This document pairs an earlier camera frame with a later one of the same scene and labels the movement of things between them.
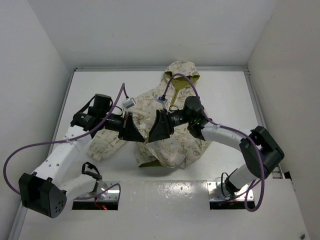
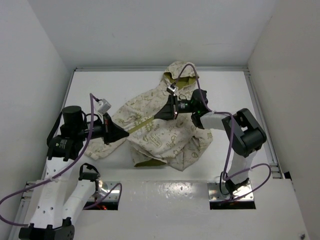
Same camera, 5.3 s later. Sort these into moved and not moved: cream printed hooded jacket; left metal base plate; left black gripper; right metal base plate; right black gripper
Moved: right black gripper; left black gripper
Not moved: right metal base plate; cream printed hooded jacket; left metal base plate
